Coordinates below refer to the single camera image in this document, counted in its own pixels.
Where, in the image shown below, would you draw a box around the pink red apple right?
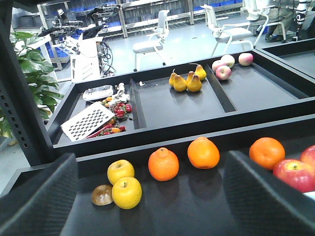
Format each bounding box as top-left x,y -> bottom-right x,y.
299,145 -> 315,168

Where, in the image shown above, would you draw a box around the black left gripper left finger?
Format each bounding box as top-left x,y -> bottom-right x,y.
0,153 -> 78,236

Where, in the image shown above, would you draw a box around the black shelf upright posts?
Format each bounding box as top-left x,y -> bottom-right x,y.
0,0 -> 55,166

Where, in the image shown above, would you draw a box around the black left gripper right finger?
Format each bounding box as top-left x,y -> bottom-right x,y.
223,151 -> 315,236

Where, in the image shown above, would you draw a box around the white office chair right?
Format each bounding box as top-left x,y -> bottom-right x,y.
202,5 -> 254,56

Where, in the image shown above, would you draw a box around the white office chair left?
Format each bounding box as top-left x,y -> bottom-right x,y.
132,10 -> 170,72

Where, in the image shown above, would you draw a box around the white perforated tray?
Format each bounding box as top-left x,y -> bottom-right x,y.
61,102 -> 115,142

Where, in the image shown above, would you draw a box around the pink red apple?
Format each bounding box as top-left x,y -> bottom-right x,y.
299,145 -> 315,168
273,159 -> 315,193

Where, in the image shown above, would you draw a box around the white office chair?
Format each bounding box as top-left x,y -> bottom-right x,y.
132,10 -> 170,72
202,5 -> 254,56

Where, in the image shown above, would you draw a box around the orange back left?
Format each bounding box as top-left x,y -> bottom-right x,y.
249,137 -> 285,171

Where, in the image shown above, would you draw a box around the pink red apple left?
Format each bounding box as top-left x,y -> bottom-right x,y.
273,159 -> 315,193

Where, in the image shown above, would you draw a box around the yellow apple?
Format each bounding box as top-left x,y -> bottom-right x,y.
107,159 -> 135,185
112,177 -> 142,209

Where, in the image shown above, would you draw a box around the yellow apple front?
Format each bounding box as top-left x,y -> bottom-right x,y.
112,177 -> 142,209

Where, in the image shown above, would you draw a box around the orange with nub left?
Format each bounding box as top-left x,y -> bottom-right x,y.
148,147 -> 179,181

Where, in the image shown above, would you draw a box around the potted green plant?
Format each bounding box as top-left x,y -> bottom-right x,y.
0,31 -> 64,138

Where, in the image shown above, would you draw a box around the brown halved fruit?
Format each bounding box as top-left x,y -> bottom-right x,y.
92,184 -> 113,206

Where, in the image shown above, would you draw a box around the yellow apple back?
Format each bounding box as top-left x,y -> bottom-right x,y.
107,159 -> 135,185

